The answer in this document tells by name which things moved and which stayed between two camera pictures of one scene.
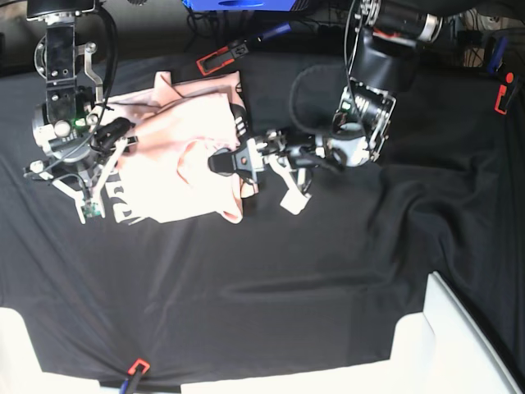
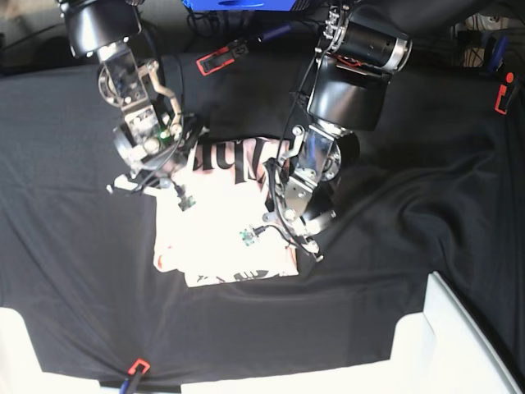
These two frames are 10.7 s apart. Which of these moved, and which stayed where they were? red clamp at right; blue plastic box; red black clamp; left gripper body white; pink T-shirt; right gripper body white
Moved: right gripper body white; left gripper body white; pink T-shirt
Stayed: red clamp at right; blue plastic box; red black clamp
